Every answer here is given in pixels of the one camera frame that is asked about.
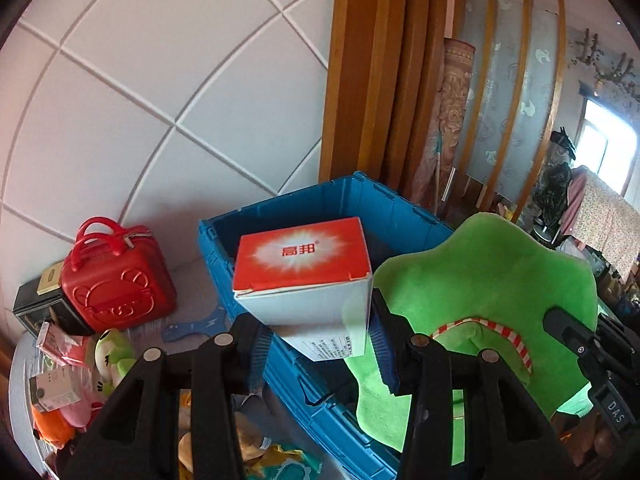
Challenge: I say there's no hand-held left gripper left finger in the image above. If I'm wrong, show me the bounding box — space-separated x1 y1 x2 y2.
57 312 275 480

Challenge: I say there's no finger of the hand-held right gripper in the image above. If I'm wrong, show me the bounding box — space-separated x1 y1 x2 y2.
544 308 601 358

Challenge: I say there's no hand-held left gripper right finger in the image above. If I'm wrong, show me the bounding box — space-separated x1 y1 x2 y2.
370 287 576 480

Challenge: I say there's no green plush frog hat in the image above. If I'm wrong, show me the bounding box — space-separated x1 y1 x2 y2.
345 212 598 453

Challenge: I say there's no red and white box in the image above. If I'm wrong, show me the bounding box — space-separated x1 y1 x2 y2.
233 216 373 363

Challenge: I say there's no blue plastic crate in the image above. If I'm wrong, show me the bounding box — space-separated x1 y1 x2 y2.
197 171 456 476

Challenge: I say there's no blue plastic boomerang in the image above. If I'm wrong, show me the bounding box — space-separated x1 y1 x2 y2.
161 312 228 343

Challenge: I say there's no brown bear plush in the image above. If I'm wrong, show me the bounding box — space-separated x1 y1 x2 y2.
177 407 273 480

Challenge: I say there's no floral cloth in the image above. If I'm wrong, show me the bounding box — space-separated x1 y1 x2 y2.
565 167 640 281

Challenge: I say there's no green white frog plush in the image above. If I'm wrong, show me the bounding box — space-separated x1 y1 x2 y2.
92 329 138 396

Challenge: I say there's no red bear suitcase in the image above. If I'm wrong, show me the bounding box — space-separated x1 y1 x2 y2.
60 216 177 333

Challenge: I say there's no pink plush toy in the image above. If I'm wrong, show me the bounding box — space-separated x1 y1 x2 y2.
60 394 107 427

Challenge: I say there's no pink clear packet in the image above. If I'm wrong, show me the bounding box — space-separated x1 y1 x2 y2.
37 321 92 367

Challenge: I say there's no white green-print box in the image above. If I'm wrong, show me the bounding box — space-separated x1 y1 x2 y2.
30 365 81 411

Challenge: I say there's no orange plush toy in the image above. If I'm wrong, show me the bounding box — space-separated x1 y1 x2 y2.
31 402 76 448

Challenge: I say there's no black gift box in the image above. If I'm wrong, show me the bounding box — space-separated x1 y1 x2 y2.
13 267 96 338

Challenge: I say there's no patterned rolled mat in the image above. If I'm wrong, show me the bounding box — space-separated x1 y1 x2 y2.
414 37 476 211

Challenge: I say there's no wooden partition screen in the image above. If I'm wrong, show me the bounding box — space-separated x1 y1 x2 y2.
320 0 568 221

